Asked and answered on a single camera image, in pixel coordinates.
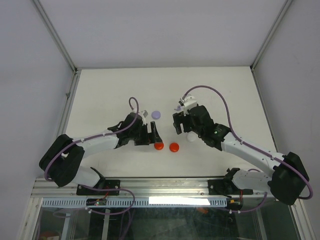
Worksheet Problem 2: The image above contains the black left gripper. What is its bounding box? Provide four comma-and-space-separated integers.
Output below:
129, 121, 162, 146

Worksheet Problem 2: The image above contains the orange earbud case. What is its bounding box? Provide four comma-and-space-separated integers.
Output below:
153, 142, 165, 151
169, 142, 180, 153

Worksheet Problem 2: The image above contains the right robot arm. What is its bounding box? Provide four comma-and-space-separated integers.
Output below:
172, 105, 313, 206

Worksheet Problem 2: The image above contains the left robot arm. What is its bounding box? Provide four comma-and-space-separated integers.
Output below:
39, 112, 163, 195

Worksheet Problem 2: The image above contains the white earbud case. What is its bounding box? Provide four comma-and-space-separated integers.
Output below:
186, 132, 198, 143

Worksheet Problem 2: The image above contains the purple earbud case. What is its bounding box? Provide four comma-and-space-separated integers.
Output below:
151, 110, 161, 120

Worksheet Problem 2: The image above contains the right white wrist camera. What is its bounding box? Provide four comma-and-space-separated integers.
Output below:
178, 94, 198, 116

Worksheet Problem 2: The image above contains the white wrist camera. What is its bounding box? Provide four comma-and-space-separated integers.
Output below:
138, 110, 148, 125
178, 94, 198, 116

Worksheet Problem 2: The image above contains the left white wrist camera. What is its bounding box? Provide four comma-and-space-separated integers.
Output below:
138, 110, 148, 125

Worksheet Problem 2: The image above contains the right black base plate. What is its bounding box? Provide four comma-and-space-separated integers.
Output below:
207, 179, 254, 198

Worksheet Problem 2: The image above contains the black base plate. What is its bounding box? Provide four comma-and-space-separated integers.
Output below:
76, 179, 121, 196
207, 179, 254, 198

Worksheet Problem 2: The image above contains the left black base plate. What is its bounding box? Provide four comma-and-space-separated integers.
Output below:
76, 179, 121, 196

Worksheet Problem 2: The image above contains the aluminium mounting rail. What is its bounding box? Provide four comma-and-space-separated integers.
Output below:
31, 177, 224, 198

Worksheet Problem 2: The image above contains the white slotted cable duct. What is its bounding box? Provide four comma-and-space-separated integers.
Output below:
42, 196, 227, 208

